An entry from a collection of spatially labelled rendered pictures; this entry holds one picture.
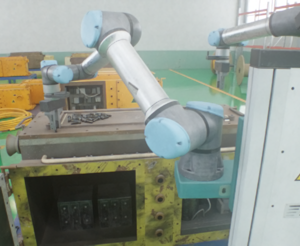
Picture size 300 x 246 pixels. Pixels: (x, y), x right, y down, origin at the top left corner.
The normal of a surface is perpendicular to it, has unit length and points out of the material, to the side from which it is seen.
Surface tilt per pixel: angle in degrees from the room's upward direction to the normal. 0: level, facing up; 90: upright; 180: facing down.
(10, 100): 90
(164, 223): 90
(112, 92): 90
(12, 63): 90
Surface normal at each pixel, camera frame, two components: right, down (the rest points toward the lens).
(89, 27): -0.76, 0.11
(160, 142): -0.63, 0.32
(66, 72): 0.71, 0.21
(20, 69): 0.18, 0.29
